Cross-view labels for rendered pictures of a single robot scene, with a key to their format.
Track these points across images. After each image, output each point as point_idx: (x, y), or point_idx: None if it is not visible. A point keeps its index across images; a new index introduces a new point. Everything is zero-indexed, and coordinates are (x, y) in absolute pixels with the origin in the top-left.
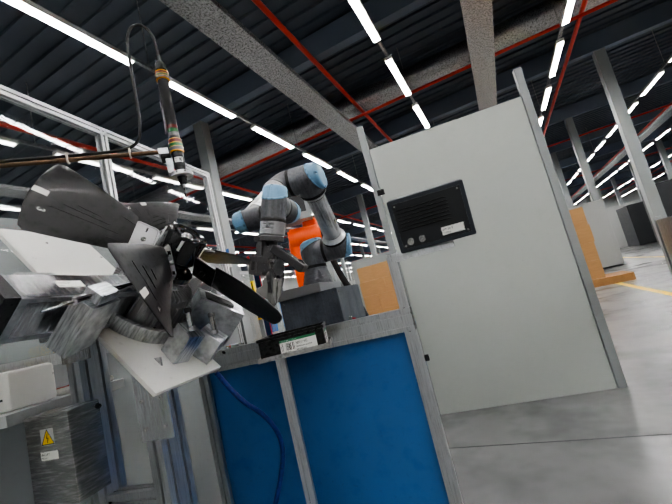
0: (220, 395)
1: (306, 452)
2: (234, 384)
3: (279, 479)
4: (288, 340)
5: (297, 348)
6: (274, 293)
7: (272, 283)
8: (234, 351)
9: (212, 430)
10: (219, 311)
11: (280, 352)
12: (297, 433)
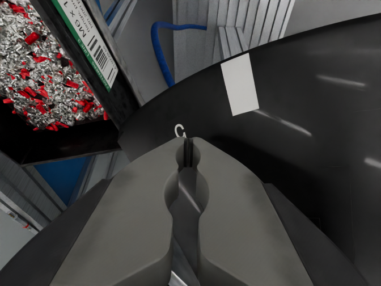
0: (72, 176)
1: (115, 1)
2: (58, 170)
3: (164, 25)
4: (93, 64)
5: (90, 26)
6: (228, 175)
7: (301, 243)
8: (34, 210)
9: (95, 155)
10: (185, 272)
11: (117, 76)
12: (120, 16)
